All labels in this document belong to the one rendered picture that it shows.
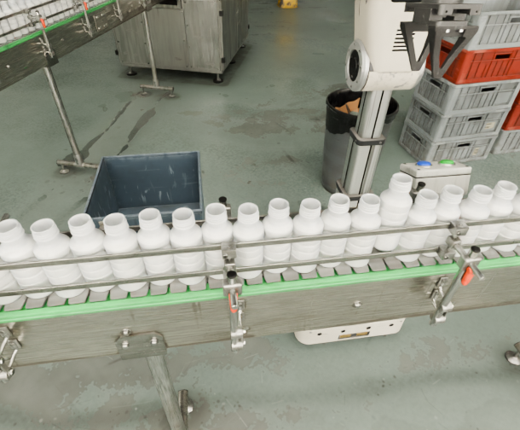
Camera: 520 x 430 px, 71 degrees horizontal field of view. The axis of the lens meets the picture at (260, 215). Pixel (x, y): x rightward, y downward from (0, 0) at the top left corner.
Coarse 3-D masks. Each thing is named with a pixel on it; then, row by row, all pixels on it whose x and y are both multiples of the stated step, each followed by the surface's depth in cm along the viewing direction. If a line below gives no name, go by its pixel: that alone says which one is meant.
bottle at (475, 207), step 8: (480, 184) 73; (472, 192) 72; (480, 192) 74; (488, 192) 72; (464, 200) 75; (472, 200) 72; (480, 200) 71; (488, 200) 72; (464, 208) 74; (472, 208) 73; (480, 208) 72; (464, 216) 74; (472, 216) 73; (480, 216) 72; (472, 232) 75; (464, 240) 77; (472, 240) 77; (456, 256) 80
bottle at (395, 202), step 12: (396, 180) 70; (408, 180) 69; (384, 192) 71; (396, 192) 68; (408, 192) 69; (384, 204) 70; (396, 204) 69; (408, 204) 69; (384, 216) 71; (396, 216) 70; (384, 228) 72; (384, 240) 74; (396, 240) 74
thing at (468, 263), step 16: (416, 192) 83; (464, 224) 71; (448, 240) 73; (224, 256) 65; (448, 256) 75; (464, 256) 68; (224, 272) 69; (464, 272) 70; (480, 272) 66; (224, 288) 62; (240, 288) 63; (448, 288) 75; (240, 304) 74; (432, 304) 84; (448, 304) 78; (240, 320) 74; (432, 320) 82; (240, 336) 72; (0, 352) 68; (16, 352) 73; (0, 368) 69
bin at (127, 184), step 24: (120, 168) 121; (144, 168) 122; (168, 168) 124; (192, 168) 125; (96, 192) 108; (120, 192) 127; (144, 192) 129; (168, 192) 130; (192, 192) 132; (96, 216) 106; (168, 216) 98
